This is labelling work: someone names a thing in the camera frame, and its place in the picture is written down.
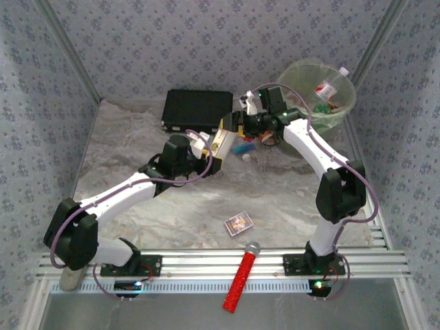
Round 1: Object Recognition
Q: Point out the blue bottle blue cap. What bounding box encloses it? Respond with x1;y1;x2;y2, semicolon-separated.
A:
232;142;258;155

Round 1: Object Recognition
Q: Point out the orange brown label bottle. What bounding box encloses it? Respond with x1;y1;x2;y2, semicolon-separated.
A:
257;132;279;147

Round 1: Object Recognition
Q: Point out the clear bottle white cap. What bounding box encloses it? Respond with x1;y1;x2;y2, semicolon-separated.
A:
241;153;264;186

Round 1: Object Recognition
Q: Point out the clear bottle red white label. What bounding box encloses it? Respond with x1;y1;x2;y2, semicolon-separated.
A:
314;66;351;102

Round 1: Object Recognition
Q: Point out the green translucent waste bin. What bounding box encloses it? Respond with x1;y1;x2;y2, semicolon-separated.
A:
276;58;357;154

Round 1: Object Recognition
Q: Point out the black hard case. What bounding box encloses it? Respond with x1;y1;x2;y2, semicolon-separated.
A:
160;89;234;133

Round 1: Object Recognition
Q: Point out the playing card box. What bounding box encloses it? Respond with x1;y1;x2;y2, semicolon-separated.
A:
223;210;254;237

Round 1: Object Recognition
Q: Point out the red glitter microphone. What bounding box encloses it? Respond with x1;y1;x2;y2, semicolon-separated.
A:
222;241;261;314

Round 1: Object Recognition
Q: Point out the small black controller board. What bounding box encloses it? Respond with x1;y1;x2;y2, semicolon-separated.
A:
113;280;144;298
308;278;333;297

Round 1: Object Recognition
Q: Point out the grey cloth roll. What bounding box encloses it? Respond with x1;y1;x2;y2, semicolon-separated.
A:
58;264;89;292

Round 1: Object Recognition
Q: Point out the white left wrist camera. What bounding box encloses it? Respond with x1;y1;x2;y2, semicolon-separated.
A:
188;132;207;151

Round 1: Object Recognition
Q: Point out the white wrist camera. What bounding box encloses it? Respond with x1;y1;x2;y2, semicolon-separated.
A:
188;132;207;151
239;89;259;116

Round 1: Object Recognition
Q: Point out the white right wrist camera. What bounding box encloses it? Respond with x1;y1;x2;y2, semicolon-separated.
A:
239;89;259;116

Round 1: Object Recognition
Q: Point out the purple cable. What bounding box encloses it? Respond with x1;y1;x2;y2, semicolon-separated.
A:
49;129;214;303
252;82;379;302

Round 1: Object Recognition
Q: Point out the aluminium mounting rail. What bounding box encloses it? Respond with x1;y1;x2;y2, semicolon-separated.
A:
37;249;412;280

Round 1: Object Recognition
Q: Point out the white slotted cable duct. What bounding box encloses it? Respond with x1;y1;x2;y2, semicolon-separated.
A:
51;278;310;295

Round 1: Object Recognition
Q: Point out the aluminium corner post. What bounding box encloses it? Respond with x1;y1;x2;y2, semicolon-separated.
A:
34;0;104;104
353;0;410;78

